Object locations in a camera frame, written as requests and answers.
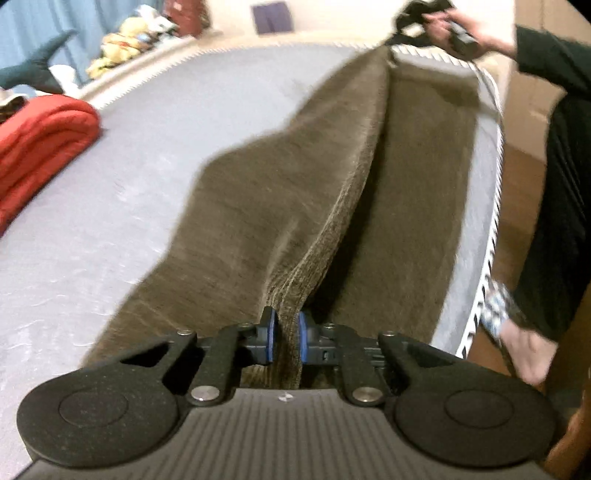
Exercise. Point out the dark red cushion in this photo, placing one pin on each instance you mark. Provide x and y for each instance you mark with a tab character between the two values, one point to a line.
182	16

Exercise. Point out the yellow plush toy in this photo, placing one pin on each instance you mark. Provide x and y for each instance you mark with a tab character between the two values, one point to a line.
120	46

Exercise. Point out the blue curtain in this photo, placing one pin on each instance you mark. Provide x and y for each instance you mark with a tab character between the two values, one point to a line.
60	27

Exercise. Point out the folded printed blanket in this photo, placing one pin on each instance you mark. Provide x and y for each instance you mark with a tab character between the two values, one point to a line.
11	104

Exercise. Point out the red folded quilt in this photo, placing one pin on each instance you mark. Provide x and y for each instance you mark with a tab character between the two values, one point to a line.
37	147

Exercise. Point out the grey quilted mattress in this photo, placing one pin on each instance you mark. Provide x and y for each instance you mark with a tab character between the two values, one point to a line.
120	194

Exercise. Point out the person's right forearm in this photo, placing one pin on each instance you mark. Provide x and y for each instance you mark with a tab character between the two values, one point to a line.
554	62

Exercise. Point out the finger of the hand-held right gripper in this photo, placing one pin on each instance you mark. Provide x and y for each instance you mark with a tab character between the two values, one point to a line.
400	33

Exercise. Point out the white plush toy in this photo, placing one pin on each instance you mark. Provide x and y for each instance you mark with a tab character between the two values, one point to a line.
62	74

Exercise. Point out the person's right hand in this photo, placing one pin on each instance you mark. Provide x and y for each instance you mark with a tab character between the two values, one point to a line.
487	30

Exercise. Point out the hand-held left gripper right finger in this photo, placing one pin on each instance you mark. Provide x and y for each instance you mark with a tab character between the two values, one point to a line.
304	341

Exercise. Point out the person's foot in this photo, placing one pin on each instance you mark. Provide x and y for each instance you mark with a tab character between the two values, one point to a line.
531	348

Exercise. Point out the person's leg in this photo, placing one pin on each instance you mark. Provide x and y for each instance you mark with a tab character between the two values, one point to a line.
558	207

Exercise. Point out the patterned slipper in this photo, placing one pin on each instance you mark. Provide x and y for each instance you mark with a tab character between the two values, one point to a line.
498	309

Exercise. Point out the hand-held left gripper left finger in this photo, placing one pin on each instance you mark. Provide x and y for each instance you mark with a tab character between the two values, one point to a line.
270	339

